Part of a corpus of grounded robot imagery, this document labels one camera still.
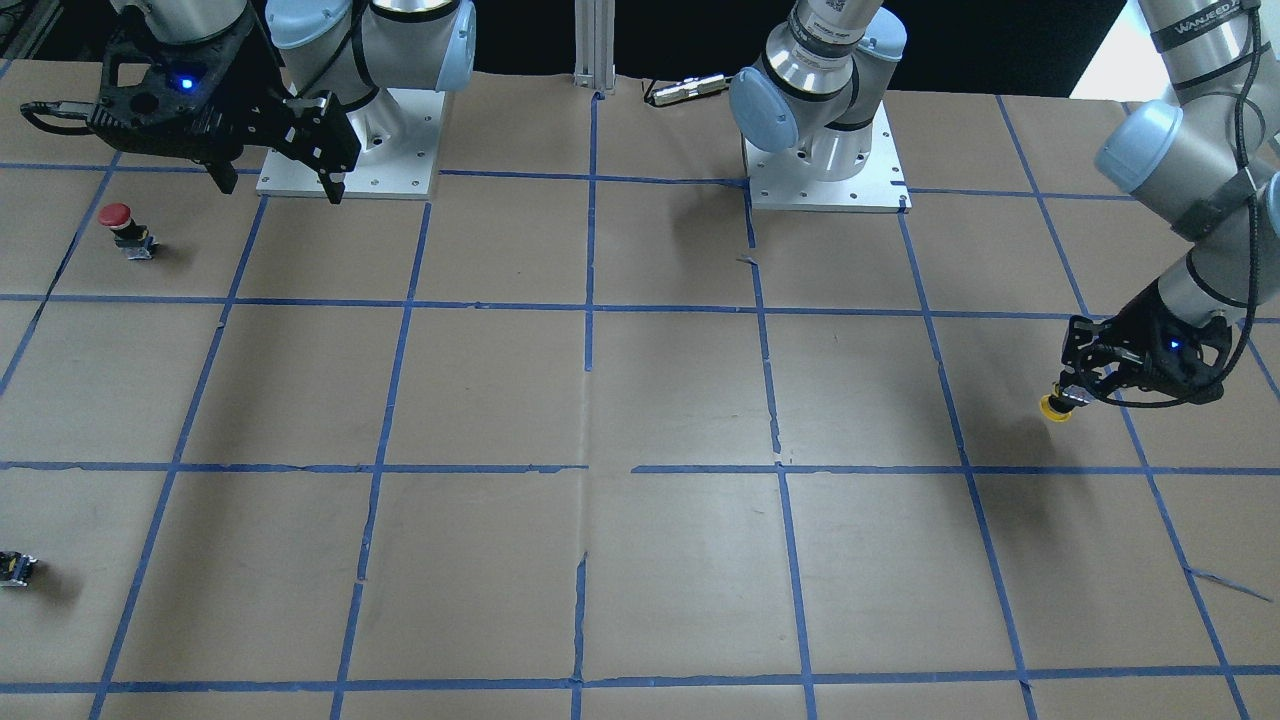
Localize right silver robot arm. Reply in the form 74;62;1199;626
82;1;477;204

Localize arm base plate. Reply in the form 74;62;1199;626
256;88;445;201
742;105;913;213

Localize red push button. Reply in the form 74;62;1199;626
97;202;157;261

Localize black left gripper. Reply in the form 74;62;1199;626
1060;283;1233;404

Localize black button contact block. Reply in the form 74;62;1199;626
1;551;38;588

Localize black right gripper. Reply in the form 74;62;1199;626
88;20;362;205

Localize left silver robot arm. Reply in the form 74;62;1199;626
1041;1;1279;416

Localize aluminium frame post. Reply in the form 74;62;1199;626
573;0;616;95

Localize brown paper table cover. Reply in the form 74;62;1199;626
1;61;1279;719

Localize yellow push button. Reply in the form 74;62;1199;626
1039;384;1089;423

